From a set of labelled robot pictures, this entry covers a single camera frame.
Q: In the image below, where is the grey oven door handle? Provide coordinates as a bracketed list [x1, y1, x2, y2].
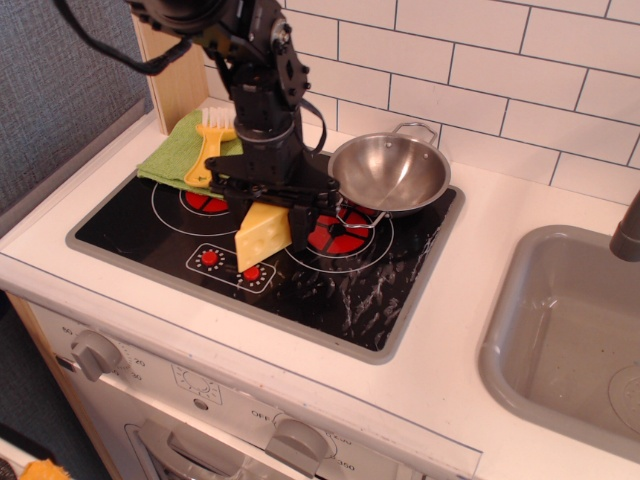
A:
[138, 420, 260, 479]

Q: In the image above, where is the grey left oven knob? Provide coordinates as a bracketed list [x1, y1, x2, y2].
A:
[71, 330, 123, 382]

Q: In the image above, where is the green cloth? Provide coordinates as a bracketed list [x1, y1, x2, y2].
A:
[137, 108, 243, 196]

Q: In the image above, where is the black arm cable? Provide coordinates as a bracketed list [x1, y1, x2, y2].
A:
[53, 0, 194, 76]

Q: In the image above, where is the red stove knob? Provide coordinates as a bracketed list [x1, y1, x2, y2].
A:
[242, 265, 262, 282]
[200, 250, 219, 267]

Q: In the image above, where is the grey sink basin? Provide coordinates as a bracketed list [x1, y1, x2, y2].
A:
[479, 225, 639, 462]

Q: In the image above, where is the orange fuzzy object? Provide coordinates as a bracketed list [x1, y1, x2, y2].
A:
[19, 459, 71, 480]

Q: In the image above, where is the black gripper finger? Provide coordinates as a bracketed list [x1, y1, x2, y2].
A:
[288, 205, 321, 252]

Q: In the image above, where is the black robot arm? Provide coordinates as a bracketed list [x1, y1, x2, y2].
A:
[130, 1, 340, 251]

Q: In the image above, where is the yellow cheese wedge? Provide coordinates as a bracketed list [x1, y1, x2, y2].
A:
[234, 202, 291, 272]

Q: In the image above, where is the red right stove knob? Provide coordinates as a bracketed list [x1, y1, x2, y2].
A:
[242, 265, 262, 282]

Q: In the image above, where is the steel pan with handles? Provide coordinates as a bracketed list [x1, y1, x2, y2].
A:
[328, 122, 451, 217]

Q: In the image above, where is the red left stove knob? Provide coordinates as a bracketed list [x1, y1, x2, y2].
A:
[200, 250, 219, 267]

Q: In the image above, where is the wooden side post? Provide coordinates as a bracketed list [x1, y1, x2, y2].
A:
[132, 17, 209, 135]

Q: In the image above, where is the black toy stovetop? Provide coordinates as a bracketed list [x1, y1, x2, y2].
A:
[66, 175, 464, 363]

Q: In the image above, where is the grey faucet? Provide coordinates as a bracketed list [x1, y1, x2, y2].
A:
[609, 192, 640, 262]

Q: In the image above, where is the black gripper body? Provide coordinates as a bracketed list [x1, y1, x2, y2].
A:
[205, 131, 340, 213]

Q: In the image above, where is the yellow dish brush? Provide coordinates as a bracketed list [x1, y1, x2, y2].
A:
[183, 107, 237, 188]

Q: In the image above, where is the grey right oven knob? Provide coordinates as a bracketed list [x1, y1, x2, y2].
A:
[265, 419, 329, 478]

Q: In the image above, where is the grey oven knob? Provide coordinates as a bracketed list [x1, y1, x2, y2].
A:
[265, 419, 329, 478]
[71, 330, 123, 382]

